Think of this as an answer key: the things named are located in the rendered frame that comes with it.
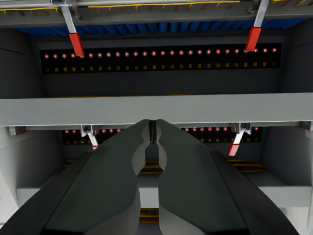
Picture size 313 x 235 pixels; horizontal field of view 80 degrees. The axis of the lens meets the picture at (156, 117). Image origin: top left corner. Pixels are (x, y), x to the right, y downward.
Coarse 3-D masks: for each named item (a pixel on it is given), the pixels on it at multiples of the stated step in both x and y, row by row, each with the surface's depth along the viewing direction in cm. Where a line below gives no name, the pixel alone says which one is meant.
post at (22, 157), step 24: (0, 48) 36; (0, 72) 36; (24, 72) 42; (0, 96) 36; (24, 96) 42; (24, 144) 42; (48, 144) 51; (0, 168) 36; (24, 168) 42; (48, 168) 51; (0, 192) 38; (0, 216) 41
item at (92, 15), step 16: (288, 0) 29; (304, 0) 28; (0, 16) 31; (16, 16) 31; (32, 16) 30; (48, 16) 30; (96, 16) 30; (112, 16) 30; (128, 16) 30; (144, 16) 30; (160, 16) 30; (176, 16) 30; (192, 16) 30; (208, 16) 30; (224, 16) 30; (240, 16) 30; (272, 16) 30; (288, 16) 30; (304, 16) 30
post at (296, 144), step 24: (288, 48) 44; (312, 48) 37; (288, 72) 44; (312, 72) 37; (264, 144) 55; (288, 144) 44; (312, 144) 37; (288, 168) 45; (312, 168) 38; (312, 192) 38; (288, 216) 45; (312, 216) 39
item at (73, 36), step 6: (66, 6) 25; (66, 12) 26; (66, 18) 26; (72, 18) 26; (72, 24) 27; (72, 30) 27; (72, 36) 28; (78, 36) 28; (72, 42) 28; (78, 42) 28; (78, 48) 29; (78, 54) 30; (84, 54) 30
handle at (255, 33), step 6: (264, 0) 25; (264, 6) 25; (258, 12) 26; (264, 12) 25; (258, 18) 26; (258, 24) 27; (252, 30) 27; (258, 30) 27; (252, 36) 28; (258, 36) 28; (252, 42) 28; (246, 48) 29; (252, 48) 29
